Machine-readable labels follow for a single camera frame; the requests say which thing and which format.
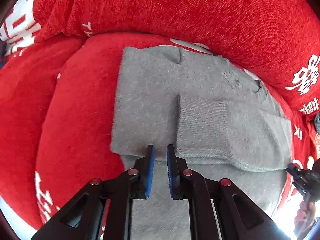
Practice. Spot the dark grey crumpled sock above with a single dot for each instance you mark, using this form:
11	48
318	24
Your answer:
316	122

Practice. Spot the grey knitted garment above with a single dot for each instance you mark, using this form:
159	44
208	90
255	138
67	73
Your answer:
224	123

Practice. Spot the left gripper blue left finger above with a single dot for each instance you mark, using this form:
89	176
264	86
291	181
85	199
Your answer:
145	166

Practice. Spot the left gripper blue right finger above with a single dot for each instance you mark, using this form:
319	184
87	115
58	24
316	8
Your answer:
176	166

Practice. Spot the red blanket with white print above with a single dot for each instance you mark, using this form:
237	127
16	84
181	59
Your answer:
59	74

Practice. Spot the person's hand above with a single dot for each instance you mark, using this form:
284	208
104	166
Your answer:
305	215

